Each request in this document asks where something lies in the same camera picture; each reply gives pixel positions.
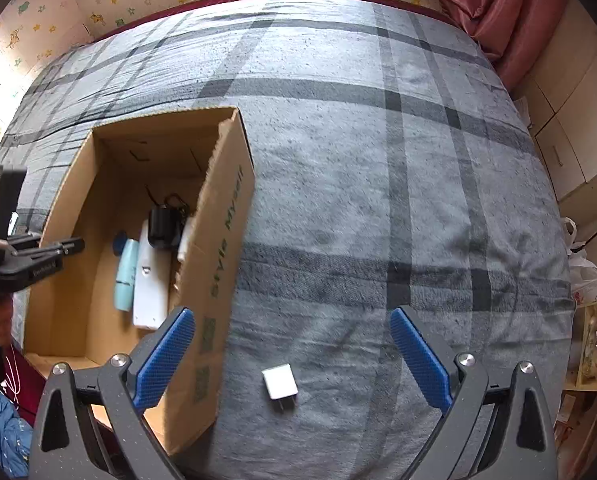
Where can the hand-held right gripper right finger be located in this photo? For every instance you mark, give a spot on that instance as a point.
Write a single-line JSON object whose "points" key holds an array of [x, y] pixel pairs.
{"points": [[421, 360]]}

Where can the small white plug charger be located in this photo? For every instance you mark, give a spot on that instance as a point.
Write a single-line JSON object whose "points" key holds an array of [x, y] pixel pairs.
{"points": [[280, 382]]}

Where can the black cylinder speaker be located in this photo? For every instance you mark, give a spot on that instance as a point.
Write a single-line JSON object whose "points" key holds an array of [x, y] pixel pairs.
{"points": [[162, 227]]}

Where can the teal cosmetic bottle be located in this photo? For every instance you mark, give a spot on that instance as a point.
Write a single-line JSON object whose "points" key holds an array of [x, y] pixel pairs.
{"points": [[127, 275]]}

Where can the cardboard box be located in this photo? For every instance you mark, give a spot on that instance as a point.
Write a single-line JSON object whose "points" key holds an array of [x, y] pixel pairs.
{"points": [[223, 240]]}

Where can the cream wardrobe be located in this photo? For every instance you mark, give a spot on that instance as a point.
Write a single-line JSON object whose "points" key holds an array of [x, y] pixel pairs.
{"points": [[573, 125]]}

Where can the white smartphone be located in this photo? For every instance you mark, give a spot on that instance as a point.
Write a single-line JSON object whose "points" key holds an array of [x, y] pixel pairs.
{"points": [[14, 221]]}

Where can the pink curtain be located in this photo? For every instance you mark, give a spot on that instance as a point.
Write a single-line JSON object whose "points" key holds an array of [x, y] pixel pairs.
{"points": [[493, 5]]}

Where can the large white charger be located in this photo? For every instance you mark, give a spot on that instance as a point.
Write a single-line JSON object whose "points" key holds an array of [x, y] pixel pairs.
{"points": [[184, 245]]}

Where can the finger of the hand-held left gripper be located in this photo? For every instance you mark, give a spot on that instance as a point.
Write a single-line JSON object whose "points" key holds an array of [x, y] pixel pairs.
{"points": [[53, 249]]}

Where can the red cloth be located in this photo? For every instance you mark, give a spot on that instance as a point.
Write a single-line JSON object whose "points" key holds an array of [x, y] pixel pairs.
{"points": [[28, 380]]}

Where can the white remote control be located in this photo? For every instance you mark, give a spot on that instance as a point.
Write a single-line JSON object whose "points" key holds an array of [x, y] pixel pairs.
{"points": [[151, 290]]}

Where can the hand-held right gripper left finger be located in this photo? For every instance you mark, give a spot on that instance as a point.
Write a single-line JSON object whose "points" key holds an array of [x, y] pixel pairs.
{"points": [[163, 360]]}

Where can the white plastic bag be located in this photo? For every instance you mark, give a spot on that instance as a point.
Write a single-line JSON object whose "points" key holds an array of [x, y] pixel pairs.
{"points": [[583, 265]]}

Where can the blue printed cloth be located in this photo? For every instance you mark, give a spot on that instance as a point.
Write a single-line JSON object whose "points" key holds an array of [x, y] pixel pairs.
{"points": [[3, 435]]}

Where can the grey plaid bed sheet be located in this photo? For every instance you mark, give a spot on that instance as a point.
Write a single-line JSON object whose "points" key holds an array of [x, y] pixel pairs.
{"points": [[378, 185]]}

